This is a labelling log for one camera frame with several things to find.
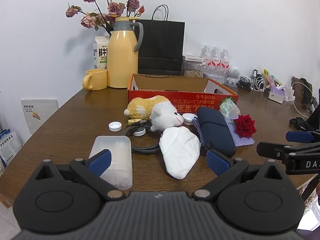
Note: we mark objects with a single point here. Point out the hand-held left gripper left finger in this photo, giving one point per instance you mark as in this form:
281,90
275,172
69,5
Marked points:
100,161

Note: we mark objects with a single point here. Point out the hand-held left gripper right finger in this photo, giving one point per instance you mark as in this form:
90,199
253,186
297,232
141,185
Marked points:
217,161

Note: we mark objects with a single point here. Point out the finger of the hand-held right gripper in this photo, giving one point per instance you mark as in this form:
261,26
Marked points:
272,150
298,136

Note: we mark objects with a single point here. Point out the translucent plastic box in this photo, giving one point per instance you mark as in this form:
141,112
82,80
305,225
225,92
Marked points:
117,155

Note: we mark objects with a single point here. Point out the purple knitted pouch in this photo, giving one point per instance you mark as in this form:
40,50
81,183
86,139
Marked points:
240,141

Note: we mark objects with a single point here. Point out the navy glasses case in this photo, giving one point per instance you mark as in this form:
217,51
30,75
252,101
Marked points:
215,127

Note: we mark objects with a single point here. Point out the red rose flower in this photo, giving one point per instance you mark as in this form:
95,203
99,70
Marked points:
246,127

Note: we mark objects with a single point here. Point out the white plastic bottle cap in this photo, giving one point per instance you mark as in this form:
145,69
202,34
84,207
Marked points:
138,132
115,126
189,116
189,123

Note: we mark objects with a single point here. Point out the white cloth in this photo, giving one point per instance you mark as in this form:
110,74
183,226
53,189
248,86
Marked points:
180,152

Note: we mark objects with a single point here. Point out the iridescent plastic wrap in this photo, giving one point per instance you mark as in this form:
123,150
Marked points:
228,110

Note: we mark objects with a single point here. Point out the red cardboard box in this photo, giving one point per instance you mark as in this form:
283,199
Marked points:
190,100

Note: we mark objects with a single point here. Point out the yellow white plush hamster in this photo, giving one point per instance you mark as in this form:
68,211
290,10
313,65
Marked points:
162,112

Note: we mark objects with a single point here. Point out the brown bag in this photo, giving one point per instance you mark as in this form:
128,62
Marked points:
298,90

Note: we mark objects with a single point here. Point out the purple tissue box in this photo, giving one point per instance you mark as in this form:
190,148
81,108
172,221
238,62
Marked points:
277,95

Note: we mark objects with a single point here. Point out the colourful snack packet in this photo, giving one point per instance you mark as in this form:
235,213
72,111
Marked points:
271,77

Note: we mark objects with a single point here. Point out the black charger plug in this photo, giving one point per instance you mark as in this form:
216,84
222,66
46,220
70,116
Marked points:
256,73

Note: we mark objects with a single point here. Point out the white panel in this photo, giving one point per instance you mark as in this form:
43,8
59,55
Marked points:
38,116

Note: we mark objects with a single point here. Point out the yellow mug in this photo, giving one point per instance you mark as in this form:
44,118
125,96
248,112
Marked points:
97,80

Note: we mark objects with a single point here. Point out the small printed tin box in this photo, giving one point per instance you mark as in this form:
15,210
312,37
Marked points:
215,77

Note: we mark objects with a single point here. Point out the white robot-shaped speaker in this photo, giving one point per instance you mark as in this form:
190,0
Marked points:
233,71

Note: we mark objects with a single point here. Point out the blue printed booklets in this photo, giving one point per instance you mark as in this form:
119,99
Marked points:
8,147

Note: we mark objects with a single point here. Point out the clear jar of seeds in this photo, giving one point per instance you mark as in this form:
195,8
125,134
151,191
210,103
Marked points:
192,70

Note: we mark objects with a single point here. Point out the clear water bottle red label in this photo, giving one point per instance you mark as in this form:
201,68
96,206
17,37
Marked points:
205,57
215,58
225,60

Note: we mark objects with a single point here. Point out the white flat box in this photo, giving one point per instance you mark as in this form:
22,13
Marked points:
193,57

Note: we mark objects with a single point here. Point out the yellow thermos jug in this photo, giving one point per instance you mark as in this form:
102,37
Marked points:
122,55

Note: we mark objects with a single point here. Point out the white milk carton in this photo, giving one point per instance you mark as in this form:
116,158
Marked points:
100,52

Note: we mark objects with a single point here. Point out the black paper bag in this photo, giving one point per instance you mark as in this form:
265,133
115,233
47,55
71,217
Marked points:
160,45

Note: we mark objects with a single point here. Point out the dried pink roses bouquet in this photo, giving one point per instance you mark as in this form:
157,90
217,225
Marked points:
116,8

